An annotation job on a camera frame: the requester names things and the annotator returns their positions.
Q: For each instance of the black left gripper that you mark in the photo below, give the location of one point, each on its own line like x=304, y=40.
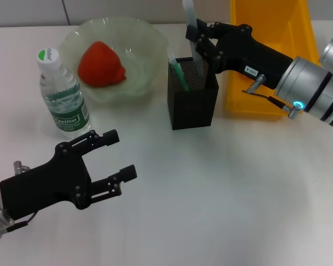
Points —
x=50, y=183

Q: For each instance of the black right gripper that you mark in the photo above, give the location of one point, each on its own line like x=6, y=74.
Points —
x=247, y=52

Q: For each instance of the grey marker pen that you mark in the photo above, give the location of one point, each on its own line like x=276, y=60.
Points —
x=189, y=14

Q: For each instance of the green utility knife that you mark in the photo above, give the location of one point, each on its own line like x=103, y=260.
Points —
x=180, y=74

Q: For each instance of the clear green-label water bottle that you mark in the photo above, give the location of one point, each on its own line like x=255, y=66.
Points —
x=66, y=110

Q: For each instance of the red plush fruit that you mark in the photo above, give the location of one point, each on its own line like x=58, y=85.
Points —
x=100, y=63

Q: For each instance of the pale green glass fruit plate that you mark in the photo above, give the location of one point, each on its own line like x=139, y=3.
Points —
x=138, y=50

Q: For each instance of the black mesh pen holder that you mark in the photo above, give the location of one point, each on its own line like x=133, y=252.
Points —
x=194, y=110

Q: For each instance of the yellow plastic bin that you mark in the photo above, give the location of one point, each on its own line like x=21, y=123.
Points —
x=272, y=22

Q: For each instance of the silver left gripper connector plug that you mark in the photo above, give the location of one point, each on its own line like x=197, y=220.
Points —
x=19, y=167

